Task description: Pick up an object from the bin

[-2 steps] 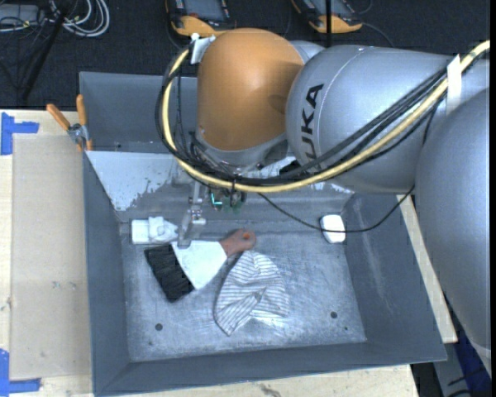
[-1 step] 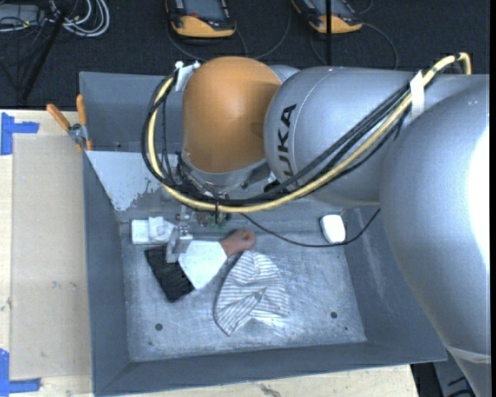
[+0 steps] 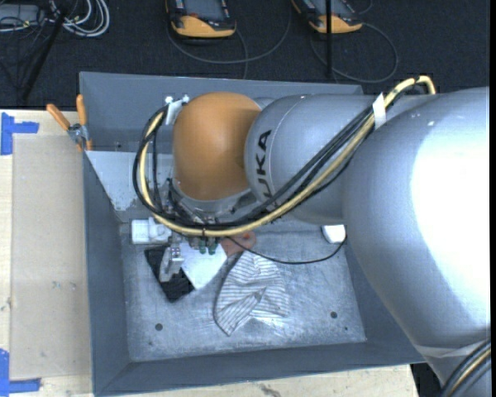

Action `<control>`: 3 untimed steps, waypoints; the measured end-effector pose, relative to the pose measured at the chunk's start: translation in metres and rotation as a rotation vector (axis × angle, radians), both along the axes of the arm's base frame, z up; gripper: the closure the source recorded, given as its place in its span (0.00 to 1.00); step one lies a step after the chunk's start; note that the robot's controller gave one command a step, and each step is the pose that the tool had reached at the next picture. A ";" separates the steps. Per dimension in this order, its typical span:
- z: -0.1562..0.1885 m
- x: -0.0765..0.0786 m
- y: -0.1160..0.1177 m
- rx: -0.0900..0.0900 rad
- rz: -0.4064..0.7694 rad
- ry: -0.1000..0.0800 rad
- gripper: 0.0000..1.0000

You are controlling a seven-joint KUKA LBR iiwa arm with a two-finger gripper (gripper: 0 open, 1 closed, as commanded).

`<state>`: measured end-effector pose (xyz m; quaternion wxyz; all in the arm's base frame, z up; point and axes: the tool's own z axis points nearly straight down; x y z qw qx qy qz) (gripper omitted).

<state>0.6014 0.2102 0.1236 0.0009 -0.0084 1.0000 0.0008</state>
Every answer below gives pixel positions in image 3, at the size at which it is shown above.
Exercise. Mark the pale brown flat board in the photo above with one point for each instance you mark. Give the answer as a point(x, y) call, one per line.
point(45, 242)

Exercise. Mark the grey metal bin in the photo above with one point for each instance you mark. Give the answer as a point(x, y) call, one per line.
point(107, 263)

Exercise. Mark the striped white cloth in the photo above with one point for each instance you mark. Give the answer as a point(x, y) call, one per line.
point(252, 292)

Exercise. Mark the white paper sheet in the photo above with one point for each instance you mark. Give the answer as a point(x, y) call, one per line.
point(202, 271)

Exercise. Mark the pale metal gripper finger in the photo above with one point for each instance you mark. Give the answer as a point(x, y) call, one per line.
point(176, 259)
point(164, 269)

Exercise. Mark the black flat sponge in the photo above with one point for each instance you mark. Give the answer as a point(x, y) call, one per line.
point(174, 290)

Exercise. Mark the white rounded block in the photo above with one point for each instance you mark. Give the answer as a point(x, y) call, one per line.
point(335, 233)

